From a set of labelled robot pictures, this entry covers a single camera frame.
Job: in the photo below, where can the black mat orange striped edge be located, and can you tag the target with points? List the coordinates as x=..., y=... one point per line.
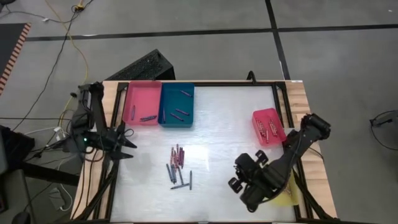
x=9, y=40

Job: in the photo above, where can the grey power adapter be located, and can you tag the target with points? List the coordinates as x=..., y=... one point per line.
x=57, y=197

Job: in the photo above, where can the small red plastic bin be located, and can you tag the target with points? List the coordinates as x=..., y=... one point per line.
x=269, y=116

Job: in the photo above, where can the dark fabric bundle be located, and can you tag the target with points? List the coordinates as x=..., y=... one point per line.
x=15, y=146

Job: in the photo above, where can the yellow plastic bin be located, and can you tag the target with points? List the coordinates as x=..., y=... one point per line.
x=287, y=200

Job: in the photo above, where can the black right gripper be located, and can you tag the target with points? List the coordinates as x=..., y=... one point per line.
x=255, y=180

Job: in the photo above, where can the large pink plastic bin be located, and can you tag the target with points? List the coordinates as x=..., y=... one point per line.
x=143, y=96

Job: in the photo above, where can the grey floor device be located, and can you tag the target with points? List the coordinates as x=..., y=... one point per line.
x=385, y=119

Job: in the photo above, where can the blue plastic bin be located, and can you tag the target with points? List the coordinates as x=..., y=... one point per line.
x=174, y=99

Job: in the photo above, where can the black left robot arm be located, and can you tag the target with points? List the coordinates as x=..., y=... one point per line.
x=98, y=115

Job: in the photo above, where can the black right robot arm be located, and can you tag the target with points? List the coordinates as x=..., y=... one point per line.
x=298, y=146

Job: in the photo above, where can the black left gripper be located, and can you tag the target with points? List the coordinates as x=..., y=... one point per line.
x=114, y=140

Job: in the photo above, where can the black floor beam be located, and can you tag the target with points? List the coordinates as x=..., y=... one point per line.
x=49, y=174

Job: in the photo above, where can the black metal table frame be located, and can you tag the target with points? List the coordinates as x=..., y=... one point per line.
x=236, y=84

